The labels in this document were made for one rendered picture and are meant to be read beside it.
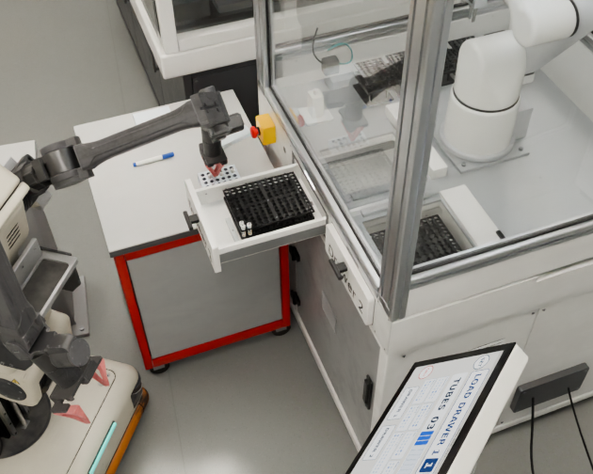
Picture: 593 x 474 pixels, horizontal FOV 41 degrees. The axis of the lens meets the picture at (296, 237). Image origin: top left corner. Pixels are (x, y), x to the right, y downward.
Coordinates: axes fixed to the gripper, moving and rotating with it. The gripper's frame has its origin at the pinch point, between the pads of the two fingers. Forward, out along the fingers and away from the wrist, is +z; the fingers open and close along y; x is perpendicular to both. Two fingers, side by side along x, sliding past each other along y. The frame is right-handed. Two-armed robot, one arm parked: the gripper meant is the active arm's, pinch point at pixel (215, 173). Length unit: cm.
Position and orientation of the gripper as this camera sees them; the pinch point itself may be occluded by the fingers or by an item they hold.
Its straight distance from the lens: 249.8
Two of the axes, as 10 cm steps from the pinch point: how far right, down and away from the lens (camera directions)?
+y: -3.5, -6.9, 6.3
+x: -9.4, 2.6, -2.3
